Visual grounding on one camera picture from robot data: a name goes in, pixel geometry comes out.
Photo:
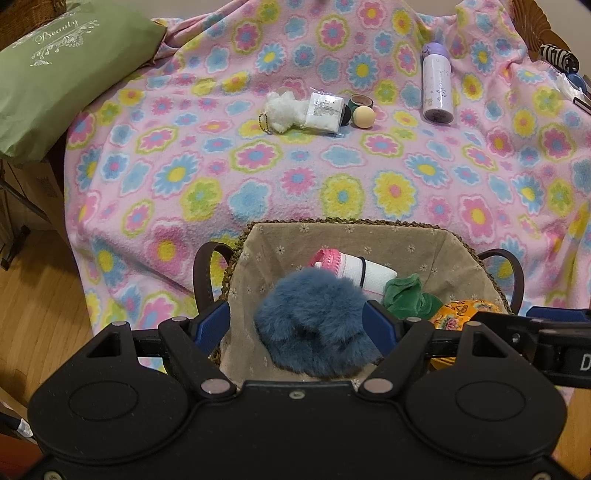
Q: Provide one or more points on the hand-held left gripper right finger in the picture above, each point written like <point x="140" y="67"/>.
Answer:
<point x="381" y="323"/>

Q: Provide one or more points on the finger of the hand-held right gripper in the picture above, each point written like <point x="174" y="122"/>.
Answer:
<point x="558" y="313"/>
<point x="512" y="325"/>

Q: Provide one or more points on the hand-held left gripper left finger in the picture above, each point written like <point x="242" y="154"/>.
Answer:
<point x="212" y="325"/>

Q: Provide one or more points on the orange floral pouch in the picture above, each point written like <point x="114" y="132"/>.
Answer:
<point x="461" y="309"/>

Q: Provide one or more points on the pink-edged white cloth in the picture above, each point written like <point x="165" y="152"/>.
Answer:
<point x="351" y="267"/>

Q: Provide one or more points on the blue fluffy scrunchie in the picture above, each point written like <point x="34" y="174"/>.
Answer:
<point x="314" y="323"/>

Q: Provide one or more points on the woven basket with floral liner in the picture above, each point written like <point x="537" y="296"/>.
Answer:
<point x="295" y="249"/>

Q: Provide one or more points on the beige round ball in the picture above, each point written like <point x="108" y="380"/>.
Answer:
<point x="363" y="117"/>

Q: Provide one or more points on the white cotton pad packet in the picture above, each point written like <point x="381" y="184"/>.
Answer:
<point x="323" y="110"/>

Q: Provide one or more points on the pink floral fleece blanket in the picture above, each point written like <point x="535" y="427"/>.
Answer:
<point x="184" y="161"/>

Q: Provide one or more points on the black rubber knob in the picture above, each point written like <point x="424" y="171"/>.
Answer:
<point x="346" y="117"/>

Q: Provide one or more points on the black metal stand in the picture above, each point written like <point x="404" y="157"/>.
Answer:
<point x="14" y="244"/>

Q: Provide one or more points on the green tape roll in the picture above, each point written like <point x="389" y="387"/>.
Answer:
<point x="352" y="104"/>

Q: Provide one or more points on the white crumpled paper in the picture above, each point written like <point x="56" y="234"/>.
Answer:
<point x="563" y="85"/>

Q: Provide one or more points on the blue round container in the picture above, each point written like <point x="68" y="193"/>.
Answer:
<point x="578" y="83"/>

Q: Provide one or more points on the purple and white bottle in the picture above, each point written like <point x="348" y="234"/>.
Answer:
<point x="437" y="87"/>

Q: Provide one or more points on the zebra striped pouch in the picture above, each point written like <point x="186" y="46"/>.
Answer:
<point x="556" y="55"/>

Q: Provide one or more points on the green pillow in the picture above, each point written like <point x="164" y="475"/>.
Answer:
<point x="69" y="83"/>

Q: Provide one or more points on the brown wicker chair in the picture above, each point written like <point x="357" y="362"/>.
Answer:
<point x="535" y="23"/>
<point x="23" y="11"/>

